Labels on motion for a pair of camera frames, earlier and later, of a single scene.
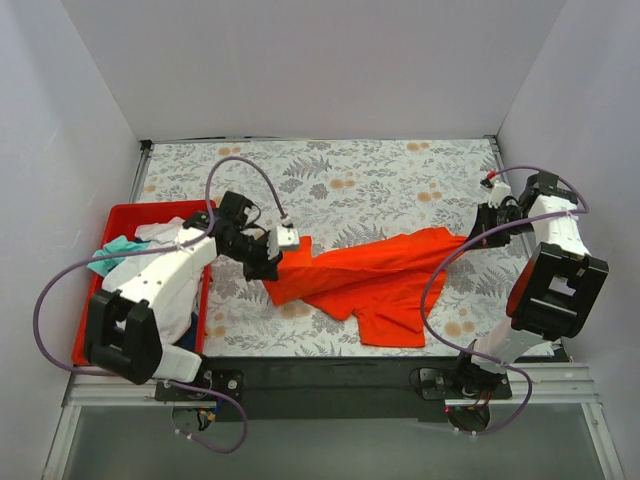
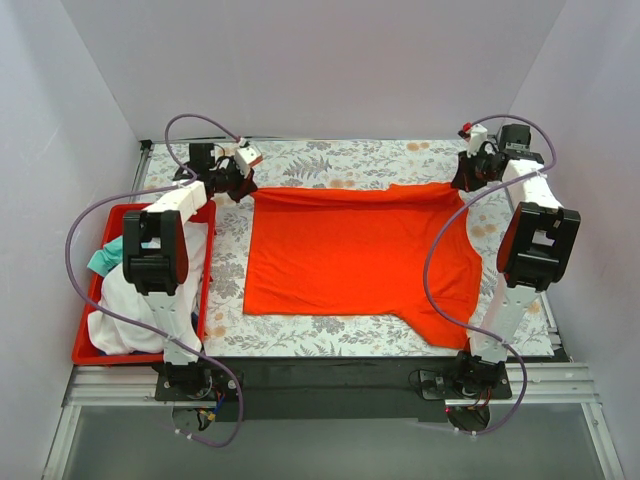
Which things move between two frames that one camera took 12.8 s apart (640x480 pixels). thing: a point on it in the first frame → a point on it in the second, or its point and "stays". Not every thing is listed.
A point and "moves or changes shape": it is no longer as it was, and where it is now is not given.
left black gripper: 261,260 → 240,181
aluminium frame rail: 572,385 stays
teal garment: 118,245 stays
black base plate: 327,388 stays
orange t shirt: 389,282 moves or changes shape
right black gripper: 484,226 → 465,172
